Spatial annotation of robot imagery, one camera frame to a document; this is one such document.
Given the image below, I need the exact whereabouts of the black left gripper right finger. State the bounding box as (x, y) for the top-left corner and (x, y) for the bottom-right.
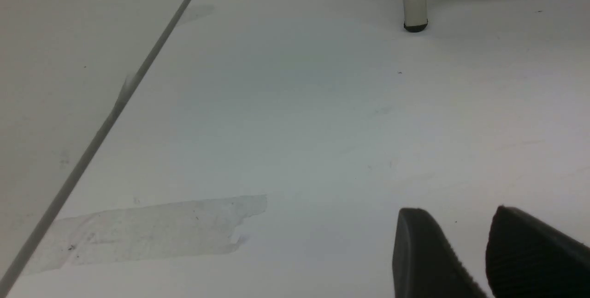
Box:
(485, 205), (590, 298)

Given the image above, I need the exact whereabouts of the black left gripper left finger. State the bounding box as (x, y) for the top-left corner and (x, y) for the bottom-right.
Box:
(392, 208), (487, 298)

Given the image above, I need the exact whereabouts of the clear tape strip on floor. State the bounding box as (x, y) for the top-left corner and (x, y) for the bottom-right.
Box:
(23, 195), (267, 275)

